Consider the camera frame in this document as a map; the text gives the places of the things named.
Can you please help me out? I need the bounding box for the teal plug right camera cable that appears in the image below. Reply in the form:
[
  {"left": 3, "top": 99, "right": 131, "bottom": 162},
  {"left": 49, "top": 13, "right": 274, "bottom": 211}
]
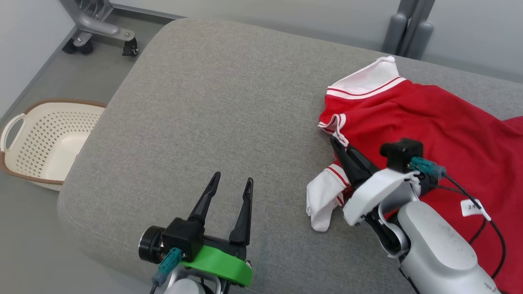
[{"left": 410, "top": 156, "right": 507, "bottom": 280}]

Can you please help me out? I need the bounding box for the teal plug left camera cable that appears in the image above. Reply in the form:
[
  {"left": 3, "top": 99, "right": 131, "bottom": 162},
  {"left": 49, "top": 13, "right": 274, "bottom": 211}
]
[{"left": 149, "top": 247, "right": 183, "bottom": 294}]

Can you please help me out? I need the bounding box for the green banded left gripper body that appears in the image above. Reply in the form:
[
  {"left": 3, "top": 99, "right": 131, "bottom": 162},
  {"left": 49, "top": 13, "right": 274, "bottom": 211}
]
[{"left": 138, "top": 226, "right": 254, "bottom": 287}]

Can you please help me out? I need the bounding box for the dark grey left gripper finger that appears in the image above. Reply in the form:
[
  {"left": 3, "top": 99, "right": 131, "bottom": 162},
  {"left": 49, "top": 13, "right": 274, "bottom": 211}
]
[
  {"left": 228, "top": 178, "right": 254, "bottom": 247},
  {"left": 188, "top": 172, "right": 221, "bottom": 225}
]

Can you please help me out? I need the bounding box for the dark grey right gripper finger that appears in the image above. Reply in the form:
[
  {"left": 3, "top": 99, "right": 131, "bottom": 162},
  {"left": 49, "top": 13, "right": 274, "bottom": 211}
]
[
  {"left": 347, "top": 147, "right": 381, "bottom": 183},
  {"left": 330, "top": 136, "right": 362, "bottom": 191}
]

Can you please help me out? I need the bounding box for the red jersey with white sleeves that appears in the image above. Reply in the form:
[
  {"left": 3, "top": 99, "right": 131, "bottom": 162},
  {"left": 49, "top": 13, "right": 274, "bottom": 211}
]
[{"left": 306, "top": 56, "right": 523, "bottom": 294}]

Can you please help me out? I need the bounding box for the teal plug camera cable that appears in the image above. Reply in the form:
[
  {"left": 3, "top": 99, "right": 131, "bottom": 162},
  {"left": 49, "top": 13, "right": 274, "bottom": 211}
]
[
  {"left": 410, "top": 156, "right": 507, "bottom": 280},
  {"left": 149, "top": 247, "right": 183, "bottom": 294}
]

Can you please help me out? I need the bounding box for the cream perforated laundry basket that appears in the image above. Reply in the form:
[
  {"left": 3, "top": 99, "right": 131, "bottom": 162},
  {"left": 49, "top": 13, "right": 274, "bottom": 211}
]
[{"left": 0, "top": 98, "right": 107, "bottom": 192}]

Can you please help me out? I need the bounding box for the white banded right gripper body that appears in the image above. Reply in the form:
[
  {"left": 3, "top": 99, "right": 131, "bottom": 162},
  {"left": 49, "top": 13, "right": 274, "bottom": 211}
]
[{"left": 342, "top": 168, "right": 421, "bottom": 227}]

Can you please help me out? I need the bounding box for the grey wheeled stand base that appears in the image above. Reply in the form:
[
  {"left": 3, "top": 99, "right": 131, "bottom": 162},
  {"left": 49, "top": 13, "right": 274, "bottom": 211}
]
[{"left": 59, "top": 0, "right": 139, "bottom": 57}]

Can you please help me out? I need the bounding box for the grey partition frame post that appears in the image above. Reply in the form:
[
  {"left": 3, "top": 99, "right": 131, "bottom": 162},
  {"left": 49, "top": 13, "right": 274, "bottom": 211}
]
[{"left": 382, "top": 0, "right": 436, "bottom": 60}]

